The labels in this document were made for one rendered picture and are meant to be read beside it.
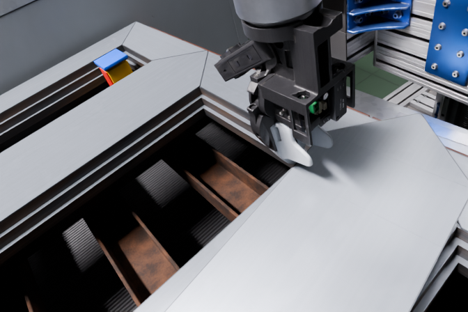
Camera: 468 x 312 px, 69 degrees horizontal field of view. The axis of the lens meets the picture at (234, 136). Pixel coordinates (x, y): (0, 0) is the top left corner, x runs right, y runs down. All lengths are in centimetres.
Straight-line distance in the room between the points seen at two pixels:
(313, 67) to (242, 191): 42
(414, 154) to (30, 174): 57
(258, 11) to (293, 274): 25
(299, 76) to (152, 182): 71
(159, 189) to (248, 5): 72
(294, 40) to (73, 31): 78
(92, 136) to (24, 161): 12
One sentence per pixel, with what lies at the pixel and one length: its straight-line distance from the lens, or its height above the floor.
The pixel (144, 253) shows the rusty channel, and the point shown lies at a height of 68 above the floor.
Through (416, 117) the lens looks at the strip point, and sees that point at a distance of 51.
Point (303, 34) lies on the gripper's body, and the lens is 29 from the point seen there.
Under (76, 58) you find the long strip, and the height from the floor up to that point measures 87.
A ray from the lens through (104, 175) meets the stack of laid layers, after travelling 61.
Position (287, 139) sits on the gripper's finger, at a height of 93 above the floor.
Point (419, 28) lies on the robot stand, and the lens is 82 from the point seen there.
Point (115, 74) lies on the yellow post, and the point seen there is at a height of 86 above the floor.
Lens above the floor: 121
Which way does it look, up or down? 42 degrees down
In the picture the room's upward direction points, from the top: 18 degrees counter-clockwise
